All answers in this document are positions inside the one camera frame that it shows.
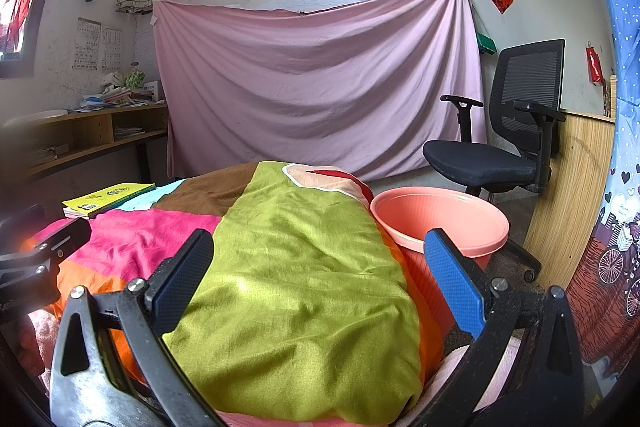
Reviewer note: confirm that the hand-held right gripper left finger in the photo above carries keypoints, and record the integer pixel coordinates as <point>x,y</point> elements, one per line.
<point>182,277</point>

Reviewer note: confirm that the small white box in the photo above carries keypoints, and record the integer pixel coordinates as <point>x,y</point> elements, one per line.
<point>153,91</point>

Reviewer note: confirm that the blue printed curtain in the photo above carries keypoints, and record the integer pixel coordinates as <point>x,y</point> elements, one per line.
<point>620,157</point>

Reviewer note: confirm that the white plastic basin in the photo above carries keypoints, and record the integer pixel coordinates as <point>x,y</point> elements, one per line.
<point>35,117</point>

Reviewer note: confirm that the colourful patchwork blanket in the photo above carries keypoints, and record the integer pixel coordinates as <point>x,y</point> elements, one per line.
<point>300,282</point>

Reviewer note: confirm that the pile of papers and books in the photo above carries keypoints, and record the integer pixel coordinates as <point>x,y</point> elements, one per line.
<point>115,99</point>

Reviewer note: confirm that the pink fleece blanket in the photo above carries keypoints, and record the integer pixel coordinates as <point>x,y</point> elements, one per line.
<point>480,372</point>

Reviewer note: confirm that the yellow book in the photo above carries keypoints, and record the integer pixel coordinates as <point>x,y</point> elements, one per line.
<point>107,199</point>

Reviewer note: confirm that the wooden wall panel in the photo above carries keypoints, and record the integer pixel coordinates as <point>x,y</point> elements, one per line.
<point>575,187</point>

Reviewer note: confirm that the pink hanging bed sheet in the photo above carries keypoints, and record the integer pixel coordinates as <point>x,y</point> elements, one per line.
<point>320,82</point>

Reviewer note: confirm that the pink plastic basket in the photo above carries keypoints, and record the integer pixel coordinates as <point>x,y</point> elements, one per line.
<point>450,217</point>

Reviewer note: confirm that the green white patterned bundle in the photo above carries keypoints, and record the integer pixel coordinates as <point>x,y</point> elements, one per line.
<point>134,79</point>

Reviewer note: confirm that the wooden desk with shelves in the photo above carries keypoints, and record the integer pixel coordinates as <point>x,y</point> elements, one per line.
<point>90,132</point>

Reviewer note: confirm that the black mesh office chair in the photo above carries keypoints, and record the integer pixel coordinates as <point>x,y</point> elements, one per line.
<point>480,164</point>

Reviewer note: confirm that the red hanging ornament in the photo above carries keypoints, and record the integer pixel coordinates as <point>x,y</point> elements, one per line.
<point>595,66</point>

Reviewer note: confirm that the thin booklets in shelf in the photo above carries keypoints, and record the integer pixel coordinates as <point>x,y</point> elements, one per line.
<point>129,133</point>

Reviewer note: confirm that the large wall calendar sheet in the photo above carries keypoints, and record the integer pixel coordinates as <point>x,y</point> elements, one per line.
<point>87,43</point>

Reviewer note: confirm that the small wall calendar sheet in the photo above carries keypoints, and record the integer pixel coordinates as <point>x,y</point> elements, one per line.
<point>112,49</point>

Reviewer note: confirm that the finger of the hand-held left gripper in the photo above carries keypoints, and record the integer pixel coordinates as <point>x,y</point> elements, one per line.
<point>65,239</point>
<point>20,222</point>

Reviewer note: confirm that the stack of papers in shelf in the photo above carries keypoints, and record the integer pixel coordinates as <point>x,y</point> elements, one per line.
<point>50,152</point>

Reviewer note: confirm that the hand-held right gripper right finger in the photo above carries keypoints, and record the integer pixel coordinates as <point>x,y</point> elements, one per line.
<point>452,282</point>

